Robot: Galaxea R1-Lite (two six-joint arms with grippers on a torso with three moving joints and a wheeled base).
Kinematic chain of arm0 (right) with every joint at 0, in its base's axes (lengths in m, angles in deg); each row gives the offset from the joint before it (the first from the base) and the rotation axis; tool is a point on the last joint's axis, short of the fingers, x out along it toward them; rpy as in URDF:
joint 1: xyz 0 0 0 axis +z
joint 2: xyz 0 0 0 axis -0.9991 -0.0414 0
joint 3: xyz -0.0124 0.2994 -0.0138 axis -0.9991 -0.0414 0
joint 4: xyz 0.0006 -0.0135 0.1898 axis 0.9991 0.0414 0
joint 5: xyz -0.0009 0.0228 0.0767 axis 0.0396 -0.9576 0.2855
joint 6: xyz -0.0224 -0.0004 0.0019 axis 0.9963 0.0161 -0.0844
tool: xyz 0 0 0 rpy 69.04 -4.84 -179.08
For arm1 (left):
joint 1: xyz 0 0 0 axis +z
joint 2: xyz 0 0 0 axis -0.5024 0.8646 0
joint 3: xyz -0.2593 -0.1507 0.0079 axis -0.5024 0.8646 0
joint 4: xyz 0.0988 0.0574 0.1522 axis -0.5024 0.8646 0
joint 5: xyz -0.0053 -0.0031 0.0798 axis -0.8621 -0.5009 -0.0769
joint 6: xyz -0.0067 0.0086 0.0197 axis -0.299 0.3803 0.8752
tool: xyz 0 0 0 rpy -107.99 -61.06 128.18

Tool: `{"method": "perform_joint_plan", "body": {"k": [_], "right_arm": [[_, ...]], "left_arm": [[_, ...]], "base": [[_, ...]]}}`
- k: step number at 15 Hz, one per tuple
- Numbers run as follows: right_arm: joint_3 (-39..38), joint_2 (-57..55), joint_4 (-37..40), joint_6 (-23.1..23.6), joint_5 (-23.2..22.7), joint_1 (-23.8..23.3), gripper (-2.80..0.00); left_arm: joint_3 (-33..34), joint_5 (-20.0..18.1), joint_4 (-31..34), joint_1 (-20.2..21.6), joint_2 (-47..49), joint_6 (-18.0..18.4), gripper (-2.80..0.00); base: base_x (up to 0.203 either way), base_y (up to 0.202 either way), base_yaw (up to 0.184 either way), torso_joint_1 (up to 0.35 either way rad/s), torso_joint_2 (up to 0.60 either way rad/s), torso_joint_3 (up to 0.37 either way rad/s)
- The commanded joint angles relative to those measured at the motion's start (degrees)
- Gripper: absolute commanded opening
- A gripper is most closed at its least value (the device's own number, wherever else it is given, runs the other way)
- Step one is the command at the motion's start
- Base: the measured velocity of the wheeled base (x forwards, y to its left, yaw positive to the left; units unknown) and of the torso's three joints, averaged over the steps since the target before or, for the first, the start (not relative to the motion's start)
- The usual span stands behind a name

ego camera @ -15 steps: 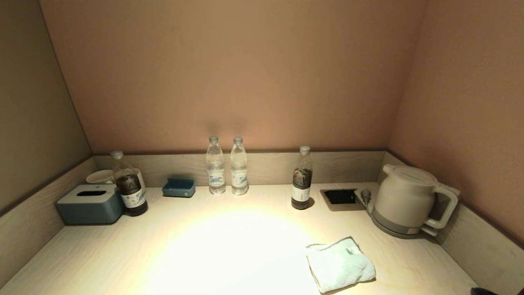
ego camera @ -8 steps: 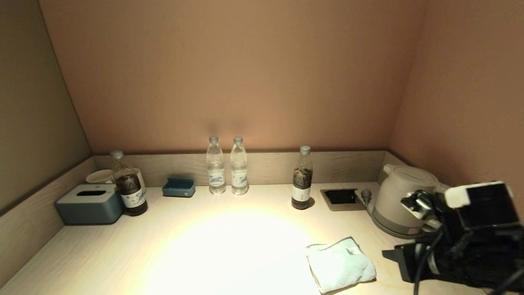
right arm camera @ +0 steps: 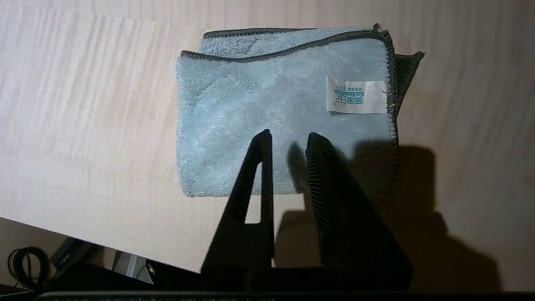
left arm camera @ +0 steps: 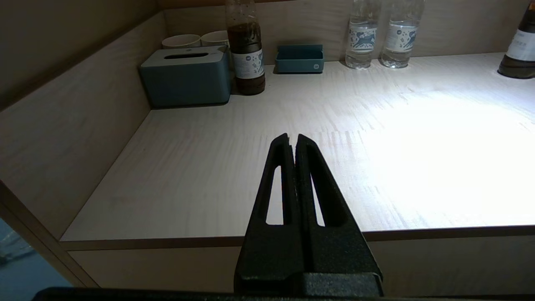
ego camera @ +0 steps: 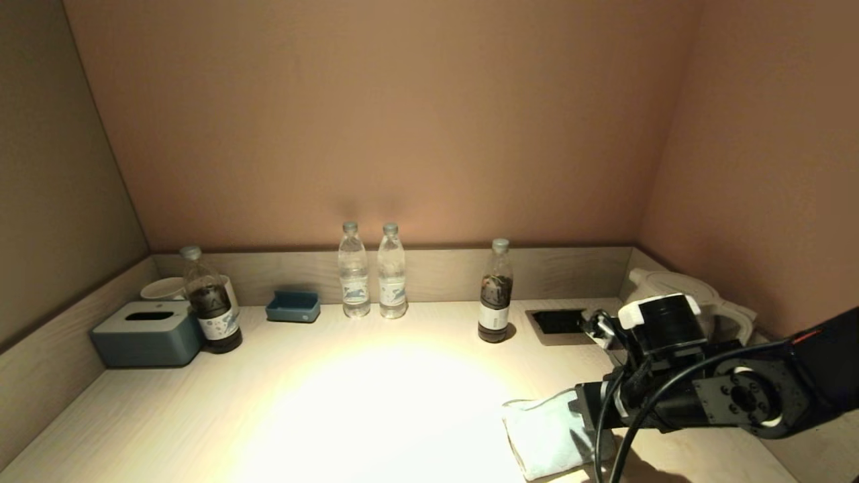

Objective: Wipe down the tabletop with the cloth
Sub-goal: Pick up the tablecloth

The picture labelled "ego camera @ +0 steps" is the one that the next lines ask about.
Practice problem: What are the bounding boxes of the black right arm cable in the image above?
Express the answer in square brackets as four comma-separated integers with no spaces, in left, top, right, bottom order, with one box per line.
[594,339,796,483]

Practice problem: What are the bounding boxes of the light blue-grey cleaning cloth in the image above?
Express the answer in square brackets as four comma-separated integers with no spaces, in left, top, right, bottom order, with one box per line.
[501,389,615,482]

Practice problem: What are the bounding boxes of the small blue tray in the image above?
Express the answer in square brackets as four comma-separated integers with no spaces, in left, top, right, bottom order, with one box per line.
[266,290,321,324]

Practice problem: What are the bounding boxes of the white ceramic cup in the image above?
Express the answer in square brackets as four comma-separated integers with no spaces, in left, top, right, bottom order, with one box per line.
[140,278,187,303]

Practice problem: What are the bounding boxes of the dark tea bottle white label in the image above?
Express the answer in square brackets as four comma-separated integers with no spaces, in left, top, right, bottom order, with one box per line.
[477,238,514,343]

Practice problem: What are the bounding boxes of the dark drink bottle patterned label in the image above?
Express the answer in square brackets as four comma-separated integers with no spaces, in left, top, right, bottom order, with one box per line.
[180,246,244,354]

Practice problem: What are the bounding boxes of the blue-grey tissue box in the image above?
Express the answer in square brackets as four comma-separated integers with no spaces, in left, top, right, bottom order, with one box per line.
[91,301,205,368]

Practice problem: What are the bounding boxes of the recessed black power socket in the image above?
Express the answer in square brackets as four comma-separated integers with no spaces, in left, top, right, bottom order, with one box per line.
[525,308,595,346]

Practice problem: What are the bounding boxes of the clear water bottle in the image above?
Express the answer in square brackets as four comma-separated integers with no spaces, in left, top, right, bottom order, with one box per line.
[338,221,371,319]
[377,223,409,320]

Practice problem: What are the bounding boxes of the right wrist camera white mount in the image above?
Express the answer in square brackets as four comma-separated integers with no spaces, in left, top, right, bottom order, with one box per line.
[617,293,707,366]

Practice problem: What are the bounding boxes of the beige electric kettle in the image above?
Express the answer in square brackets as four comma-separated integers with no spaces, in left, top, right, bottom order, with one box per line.
[629,268,756,344]

